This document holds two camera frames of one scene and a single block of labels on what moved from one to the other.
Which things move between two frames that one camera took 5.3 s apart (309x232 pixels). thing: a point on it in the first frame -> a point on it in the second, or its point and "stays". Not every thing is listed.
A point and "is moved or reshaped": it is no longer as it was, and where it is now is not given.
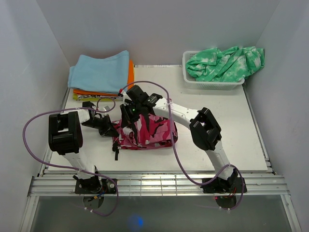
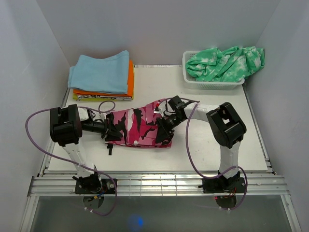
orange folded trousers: [130, 79] stays
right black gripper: [127, 119] -> [164, 130]
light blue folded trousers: [95, 74] stays
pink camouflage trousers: [148, 131] is moved or reshaped
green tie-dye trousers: [233, 65] stays
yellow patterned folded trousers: [76, 96] stays
